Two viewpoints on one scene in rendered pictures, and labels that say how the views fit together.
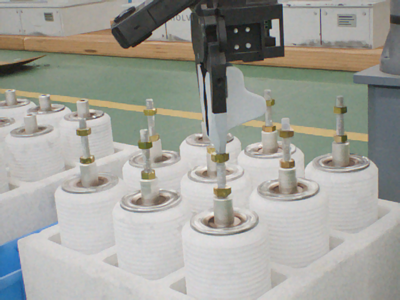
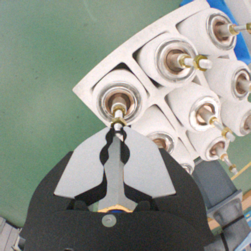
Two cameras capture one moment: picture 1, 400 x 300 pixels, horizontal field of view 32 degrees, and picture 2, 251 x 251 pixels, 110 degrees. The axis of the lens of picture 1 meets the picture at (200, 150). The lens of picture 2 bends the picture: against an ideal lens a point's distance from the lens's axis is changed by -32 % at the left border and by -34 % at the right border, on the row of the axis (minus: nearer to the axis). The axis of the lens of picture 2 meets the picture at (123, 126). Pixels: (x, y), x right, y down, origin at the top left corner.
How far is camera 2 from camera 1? 71 cm
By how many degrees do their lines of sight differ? 72
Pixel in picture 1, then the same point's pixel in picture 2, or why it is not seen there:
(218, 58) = (34, 220)
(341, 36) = not seen: outside the picture
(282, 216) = not seen: hidden behind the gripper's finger
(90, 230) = (188, 26)
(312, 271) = not seen: hidden behind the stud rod
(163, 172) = (226, 83)
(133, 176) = (231, 63)
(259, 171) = (205, 137)
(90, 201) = (198, 24)
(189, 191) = (194, 91)
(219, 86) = (48, 184)
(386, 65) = (233, 202)
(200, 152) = (241, 113)
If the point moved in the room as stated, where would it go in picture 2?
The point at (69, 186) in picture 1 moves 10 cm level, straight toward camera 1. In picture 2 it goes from (218, 16) to (167, 5)
